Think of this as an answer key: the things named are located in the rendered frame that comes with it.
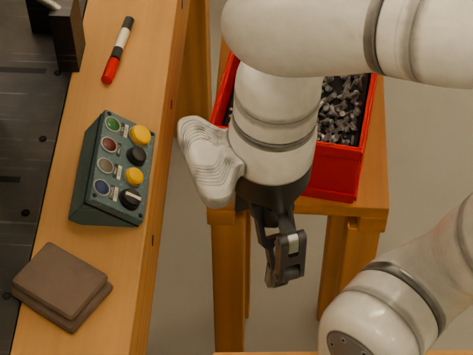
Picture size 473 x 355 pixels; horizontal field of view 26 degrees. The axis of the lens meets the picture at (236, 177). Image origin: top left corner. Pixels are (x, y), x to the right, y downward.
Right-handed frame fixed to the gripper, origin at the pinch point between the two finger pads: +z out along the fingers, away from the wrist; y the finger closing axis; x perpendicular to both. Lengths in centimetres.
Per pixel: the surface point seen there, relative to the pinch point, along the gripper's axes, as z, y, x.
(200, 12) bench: 74, 105, -30
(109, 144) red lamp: 20.0, 31.9, 7.6
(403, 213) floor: 114, 66, -68
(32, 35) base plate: 27, 60, 12
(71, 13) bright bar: 16, 52, 7
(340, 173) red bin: 27.6, 23.6, -22.3
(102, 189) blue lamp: 19.9, 25.0, 10.3
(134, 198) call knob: 21.5, 23.7, 6.6
